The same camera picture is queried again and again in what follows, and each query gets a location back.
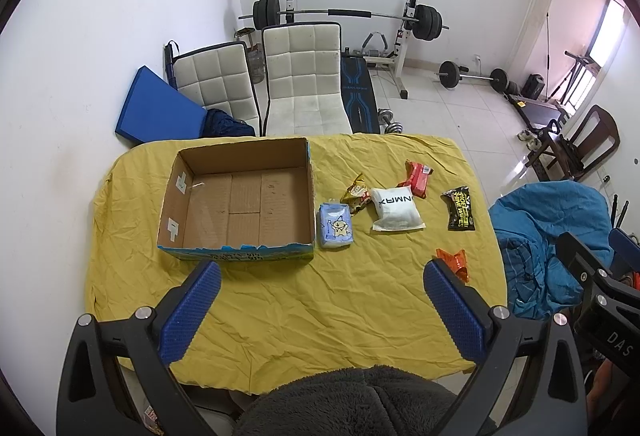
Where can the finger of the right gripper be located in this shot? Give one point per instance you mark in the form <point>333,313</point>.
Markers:
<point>582,264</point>

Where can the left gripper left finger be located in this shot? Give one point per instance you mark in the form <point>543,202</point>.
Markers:
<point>94,399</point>

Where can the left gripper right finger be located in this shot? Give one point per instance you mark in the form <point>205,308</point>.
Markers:
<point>550,397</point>

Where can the orange snack packet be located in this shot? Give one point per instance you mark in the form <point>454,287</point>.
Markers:
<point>456,262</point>

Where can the black shoe wipes pack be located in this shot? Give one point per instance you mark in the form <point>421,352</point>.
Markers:
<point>459,206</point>

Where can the red snack packet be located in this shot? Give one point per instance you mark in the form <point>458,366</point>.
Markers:
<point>417,178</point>

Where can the white pouch with lettering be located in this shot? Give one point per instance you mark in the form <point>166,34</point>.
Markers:
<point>396,210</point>

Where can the yellow snack packet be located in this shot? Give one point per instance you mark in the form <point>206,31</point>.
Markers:
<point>357,195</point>

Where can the blue tissue pack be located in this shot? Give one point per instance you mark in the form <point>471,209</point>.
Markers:
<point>335,225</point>

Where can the blue blanket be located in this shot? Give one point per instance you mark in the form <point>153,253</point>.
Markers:
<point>527,222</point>

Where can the dark wooden chair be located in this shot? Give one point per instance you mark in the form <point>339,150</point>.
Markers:
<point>595,139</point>

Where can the yellow tablecloth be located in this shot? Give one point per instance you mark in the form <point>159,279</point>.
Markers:
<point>275,322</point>

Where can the barbell on floor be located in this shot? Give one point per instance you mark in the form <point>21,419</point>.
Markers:
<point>450,75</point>

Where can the chrome dumbbell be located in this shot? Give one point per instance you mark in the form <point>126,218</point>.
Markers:
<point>387,122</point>

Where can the open cardboard box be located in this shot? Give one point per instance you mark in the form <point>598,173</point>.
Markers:
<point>247,200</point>

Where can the black blue bench pad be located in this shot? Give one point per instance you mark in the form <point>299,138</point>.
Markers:
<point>358,95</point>

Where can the barbell on rack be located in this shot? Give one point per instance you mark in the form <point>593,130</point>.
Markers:
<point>425,23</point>

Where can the blue foam mat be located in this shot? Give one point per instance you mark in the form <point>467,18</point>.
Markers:
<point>155,111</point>

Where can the dark blue knitted cloth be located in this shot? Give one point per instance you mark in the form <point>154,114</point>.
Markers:
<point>219,123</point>

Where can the white weight bench rack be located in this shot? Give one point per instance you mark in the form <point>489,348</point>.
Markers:
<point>393,62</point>

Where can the right white padded chair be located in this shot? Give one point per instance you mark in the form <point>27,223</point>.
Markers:
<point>303,64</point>

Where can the white padded chair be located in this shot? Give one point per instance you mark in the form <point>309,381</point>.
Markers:
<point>217,77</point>
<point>303,64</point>

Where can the left white padded chair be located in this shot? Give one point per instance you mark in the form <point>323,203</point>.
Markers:
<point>217,77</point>

